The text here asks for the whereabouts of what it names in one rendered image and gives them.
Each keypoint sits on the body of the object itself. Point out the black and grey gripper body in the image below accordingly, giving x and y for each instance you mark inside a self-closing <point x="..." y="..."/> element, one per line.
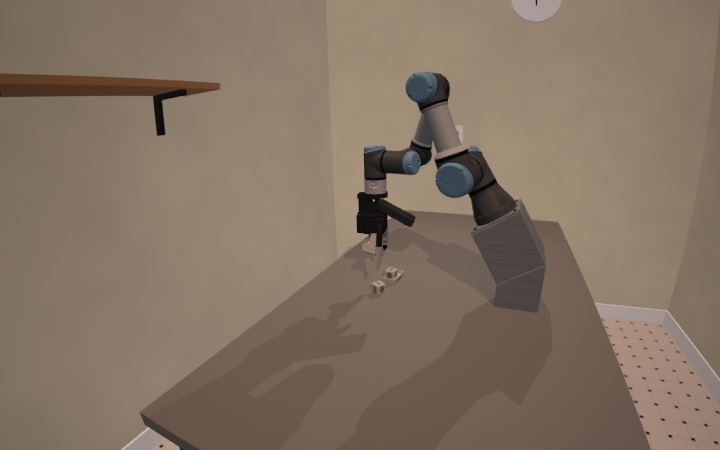
<point x="370" y="216"/>

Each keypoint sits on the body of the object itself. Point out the beige rectangular tray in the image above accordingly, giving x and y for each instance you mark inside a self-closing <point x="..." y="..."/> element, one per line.
<point x="394" y="281"/>

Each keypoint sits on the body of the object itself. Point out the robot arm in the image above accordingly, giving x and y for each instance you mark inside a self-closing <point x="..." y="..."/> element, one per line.
<point x="456" y="177"/>

